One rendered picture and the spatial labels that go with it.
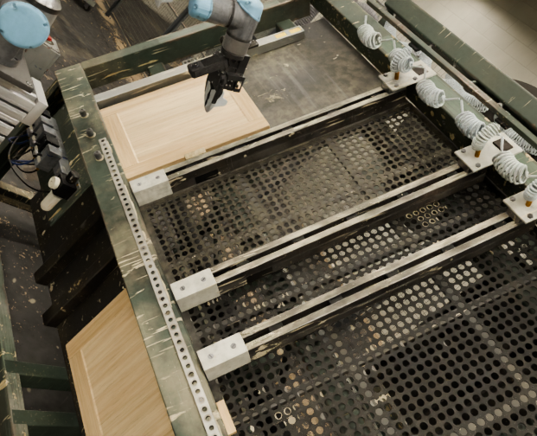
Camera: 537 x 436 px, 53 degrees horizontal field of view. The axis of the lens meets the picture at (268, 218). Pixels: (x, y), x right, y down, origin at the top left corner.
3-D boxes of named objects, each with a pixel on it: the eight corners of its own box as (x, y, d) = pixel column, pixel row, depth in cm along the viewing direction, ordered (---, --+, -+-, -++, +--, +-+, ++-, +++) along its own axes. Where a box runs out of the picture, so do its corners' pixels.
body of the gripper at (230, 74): (239, 95, 163) (253, 59, 156) (214, 92, 158) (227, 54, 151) (229, 81, 167) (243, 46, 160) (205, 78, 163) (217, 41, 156)
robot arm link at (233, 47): (232, 41, 148) (221, 26, 153) (226, 55, 151) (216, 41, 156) (255, 45, 153) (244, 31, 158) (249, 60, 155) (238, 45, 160)
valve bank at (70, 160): (-2, 128, 215) (35, 85, 209) (30, 144, 226) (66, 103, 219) (15, 214, 185) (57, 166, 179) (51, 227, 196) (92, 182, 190)
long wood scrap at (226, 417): (216, 404, 141) (215, 402, 140) (224, 400, 141) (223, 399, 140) (228, 436, 136) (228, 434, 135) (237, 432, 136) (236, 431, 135)
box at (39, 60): (4, 55, 221) (30, 22, 216) (30, 71, 230) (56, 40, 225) (8, 71, 214) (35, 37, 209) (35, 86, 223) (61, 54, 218)
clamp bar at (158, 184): (133, 191, 191) (111, 142, 173) (417, 82, 214) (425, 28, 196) (140, 210, 185) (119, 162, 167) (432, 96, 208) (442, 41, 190)
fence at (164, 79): (97, 103, 225) (93, 95, 222) (299, 33, 244) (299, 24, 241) (99, 109, 222) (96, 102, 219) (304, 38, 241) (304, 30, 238)
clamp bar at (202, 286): (173, 291, 164) (152, 246, 145) (495, 154, 187) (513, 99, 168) (183, 317, 158) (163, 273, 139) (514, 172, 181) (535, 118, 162)
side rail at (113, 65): (89, 82, 245) (79, 61, 236) (304, 9, 266) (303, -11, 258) (92, 89, 241) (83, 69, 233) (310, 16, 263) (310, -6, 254)
